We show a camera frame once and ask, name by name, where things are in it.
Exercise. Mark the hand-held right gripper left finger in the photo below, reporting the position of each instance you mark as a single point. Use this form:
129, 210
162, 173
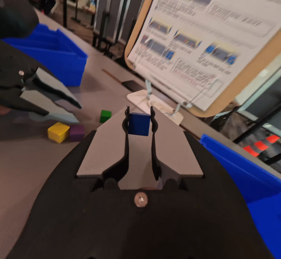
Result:
103, 149

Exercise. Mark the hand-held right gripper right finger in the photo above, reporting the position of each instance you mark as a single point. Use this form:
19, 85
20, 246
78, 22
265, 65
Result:
175, 151

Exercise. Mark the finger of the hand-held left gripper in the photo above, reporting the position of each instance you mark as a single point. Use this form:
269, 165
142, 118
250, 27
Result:
51, 82
41, 100

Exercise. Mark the blue plastic bin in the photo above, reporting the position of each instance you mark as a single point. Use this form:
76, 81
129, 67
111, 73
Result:
65, 65
263, 219

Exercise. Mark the purple wooden cube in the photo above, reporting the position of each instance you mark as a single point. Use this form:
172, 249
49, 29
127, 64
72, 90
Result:
77, 132

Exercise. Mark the yellow wooden cube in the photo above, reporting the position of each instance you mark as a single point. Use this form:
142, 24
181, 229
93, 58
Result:
58, 131

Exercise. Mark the blue wooden cube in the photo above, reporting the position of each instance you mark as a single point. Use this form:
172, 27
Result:
139, 124

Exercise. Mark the green wooden cube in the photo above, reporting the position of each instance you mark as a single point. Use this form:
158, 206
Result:
105, 116

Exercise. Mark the white metal board stand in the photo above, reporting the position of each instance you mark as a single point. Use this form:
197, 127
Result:
140, 100

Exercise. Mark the black smartphone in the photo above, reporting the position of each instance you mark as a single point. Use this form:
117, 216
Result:
132, 86

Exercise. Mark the red black striped strip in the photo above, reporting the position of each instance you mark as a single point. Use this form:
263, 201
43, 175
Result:
261, 146

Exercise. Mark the grey metal-framed cabinet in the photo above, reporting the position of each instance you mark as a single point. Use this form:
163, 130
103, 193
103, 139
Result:
134, 15
109, 10

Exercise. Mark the wooden display board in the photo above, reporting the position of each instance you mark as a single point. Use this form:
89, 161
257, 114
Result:
252, 83

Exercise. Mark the white instruction poster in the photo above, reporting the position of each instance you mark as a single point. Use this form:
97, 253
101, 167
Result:
197, 32

